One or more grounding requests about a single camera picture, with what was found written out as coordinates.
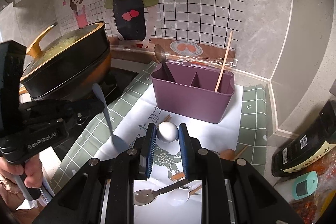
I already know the steel spoon black handle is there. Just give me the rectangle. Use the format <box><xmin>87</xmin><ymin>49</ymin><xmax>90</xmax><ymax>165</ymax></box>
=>
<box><xmin>133</xmin><ymin>178</ymin><xmax>190</xmax><ymax>206</ymax></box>
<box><xmin>154</xmin><ymin>44</ymin><xmax>175</xmax><ymax>83</ymax></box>

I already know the wooden chopstick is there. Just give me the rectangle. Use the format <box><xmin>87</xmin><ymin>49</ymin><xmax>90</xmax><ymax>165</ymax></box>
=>
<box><xmin>214</xmin><ymin>31</ymin><xmax>233</xmax><ymax>92</ymax></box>
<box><xmin>163</xmin><ymin>115</ymin><xmax>171</xmax><ymax>122</ymax></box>
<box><xmin>170</xmin><ymin>172</ymin><xmax>185</xmax><ymax>182</ymax></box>
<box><xmin>234</xmin><ymin>145</ymin><xmax>248</xmax><ymax>160</ymax></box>

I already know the blue grey ceramic spoon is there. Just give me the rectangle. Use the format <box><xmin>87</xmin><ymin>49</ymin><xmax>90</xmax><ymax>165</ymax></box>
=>
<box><xmin>92</xmin><ymin>83</ymin><xmax>128</xmax><ymax>153</ymax></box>

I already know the white ceramic spoon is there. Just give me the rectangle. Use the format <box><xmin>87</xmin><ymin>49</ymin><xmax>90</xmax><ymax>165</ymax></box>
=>
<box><xmin>156</xmin><ymin>122</ymin><xmax>178</xmax><ymax>143</ymax></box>

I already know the brown wooden spoon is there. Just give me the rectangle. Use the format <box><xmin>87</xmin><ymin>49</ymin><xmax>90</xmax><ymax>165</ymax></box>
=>
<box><xmin>219</xmin><ymin>149</ymin><xmax>236</xmax><ymax>161</ymax></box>

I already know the person left hand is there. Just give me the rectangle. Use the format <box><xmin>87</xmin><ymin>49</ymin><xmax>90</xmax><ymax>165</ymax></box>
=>
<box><xmin>0</xmin><ymin>154</ymin><xmax>43</xmax><ymax>188</ymax></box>

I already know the black gas stove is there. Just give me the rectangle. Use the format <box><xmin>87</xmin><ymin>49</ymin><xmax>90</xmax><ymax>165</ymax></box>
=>
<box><xmin>18</xmin><ymin>66</ymin><xmax>140</xmax><ymax>156</ymax></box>

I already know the black wok pan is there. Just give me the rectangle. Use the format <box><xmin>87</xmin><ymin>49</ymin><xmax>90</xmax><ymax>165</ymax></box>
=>
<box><xmin>20</xmin><ymin>38</ymin><xmax>112</xmax><ymax>101</ymax></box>

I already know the green white table cloth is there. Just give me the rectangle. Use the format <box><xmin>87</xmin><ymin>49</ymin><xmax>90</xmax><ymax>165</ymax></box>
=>
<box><xmin>47</xmin><ymin>61</ymin><xmax>268</xmax><ymax>224</ymax></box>

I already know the teal cap salt shaker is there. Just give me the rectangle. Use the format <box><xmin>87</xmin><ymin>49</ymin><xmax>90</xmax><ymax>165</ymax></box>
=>
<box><xmin>292</xmin><ymin>171</ymin><xmax>318</xmax><ymax>200</ymax></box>

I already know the yellow lid chili jar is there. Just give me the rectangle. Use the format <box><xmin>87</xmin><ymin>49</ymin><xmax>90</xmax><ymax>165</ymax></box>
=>
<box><xmin>291</xmin><ymin>198</ymin><xmax>331</xmax><ymax>224</ymax></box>

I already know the orange cap chili bottle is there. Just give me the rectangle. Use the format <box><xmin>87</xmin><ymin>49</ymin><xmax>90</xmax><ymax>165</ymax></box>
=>
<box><xmin>299</xmin><ymin>152</ymin><xmax>335</xmax><ymax>203</ymax></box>

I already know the dark soy sauce bottle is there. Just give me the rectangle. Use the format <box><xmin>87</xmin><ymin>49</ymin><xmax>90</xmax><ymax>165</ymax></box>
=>
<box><xmin>271</xmin><ymin>100</ymin><xmax>335</xmax><ymax>177</ymax></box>

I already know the purple utensil holder box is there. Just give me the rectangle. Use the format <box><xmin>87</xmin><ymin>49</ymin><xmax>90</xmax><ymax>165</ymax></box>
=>
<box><xmin>151</xmin><ymin>62</ymin><xmax>235</xmax><ymax>124</ymax></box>

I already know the orange handled pot lid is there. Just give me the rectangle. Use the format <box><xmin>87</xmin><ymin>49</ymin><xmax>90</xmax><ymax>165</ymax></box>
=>
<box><xmin>21</xmin><ymin>21</ymin><xmax>109</xmax><ymax>82</ymax></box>

